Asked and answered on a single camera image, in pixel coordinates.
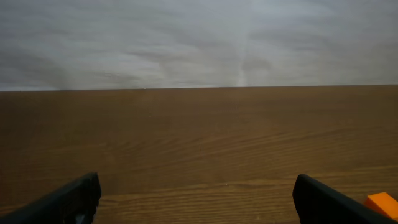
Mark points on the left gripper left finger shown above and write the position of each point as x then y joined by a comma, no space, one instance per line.
68,202

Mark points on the orange cube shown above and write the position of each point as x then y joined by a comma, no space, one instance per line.
384,203

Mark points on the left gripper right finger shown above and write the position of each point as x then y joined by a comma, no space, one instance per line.
323,205

